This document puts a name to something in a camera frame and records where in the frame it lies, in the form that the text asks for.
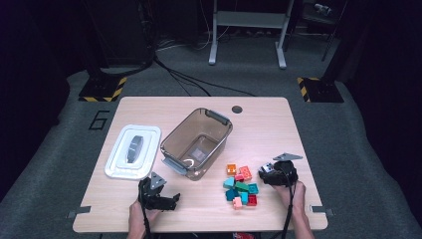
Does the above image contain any person's left hand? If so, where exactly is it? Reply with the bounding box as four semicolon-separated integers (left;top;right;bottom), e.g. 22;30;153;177
128;198;162;224

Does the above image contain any thin black floor cable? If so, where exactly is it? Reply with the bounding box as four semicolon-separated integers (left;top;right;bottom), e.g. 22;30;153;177
152;56;257;98

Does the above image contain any dark curtain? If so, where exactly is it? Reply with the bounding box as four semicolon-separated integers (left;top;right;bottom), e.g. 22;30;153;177
344;0;422;227
0;0;88;200

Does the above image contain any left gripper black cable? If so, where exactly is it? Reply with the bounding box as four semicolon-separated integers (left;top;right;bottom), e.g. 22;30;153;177
138;190;151;239

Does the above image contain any person's right hand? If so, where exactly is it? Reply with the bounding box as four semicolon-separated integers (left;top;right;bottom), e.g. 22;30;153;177
272;180;307;213

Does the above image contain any small grey device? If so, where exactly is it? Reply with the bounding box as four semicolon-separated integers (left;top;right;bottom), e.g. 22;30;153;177
313;2;333;17

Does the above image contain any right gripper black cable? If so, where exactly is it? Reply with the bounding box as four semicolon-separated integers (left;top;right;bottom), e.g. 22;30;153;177
280;168;298;239

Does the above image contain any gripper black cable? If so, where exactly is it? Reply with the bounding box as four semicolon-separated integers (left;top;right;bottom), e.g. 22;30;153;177
280;168;298;239
138;190;151;239

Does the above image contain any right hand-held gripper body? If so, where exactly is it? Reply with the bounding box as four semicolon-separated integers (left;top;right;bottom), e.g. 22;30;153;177
272;152;304;187

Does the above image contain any black yellow striped stand base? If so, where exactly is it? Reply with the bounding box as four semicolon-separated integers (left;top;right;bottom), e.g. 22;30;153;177
297;77;345;104
78;77;128;103

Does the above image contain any white bin lid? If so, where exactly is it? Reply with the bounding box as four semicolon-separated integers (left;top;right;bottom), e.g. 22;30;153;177
104;123;162;181

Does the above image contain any white metal desk frame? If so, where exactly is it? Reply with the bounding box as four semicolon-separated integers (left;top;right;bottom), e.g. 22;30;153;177
208;0;296;70

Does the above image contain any transparent brown storage box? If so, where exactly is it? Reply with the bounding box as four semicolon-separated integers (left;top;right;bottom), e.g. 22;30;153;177
159;107;234;182

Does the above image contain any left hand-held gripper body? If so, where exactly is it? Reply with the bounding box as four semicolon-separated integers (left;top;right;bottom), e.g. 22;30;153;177
137;171;168;211

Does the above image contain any coral building block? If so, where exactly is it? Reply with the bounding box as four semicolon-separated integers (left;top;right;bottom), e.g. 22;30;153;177
239;165;253;181

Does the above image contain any black cabinet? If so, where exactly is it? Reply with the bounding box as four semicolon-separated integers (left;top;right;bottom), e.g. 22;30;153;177
83;0;157;68

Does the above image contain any grey table bracket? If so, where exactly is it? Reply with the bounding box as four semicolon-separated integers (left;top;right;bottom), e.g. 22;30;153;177
310;204;334;217
67;205;92;219

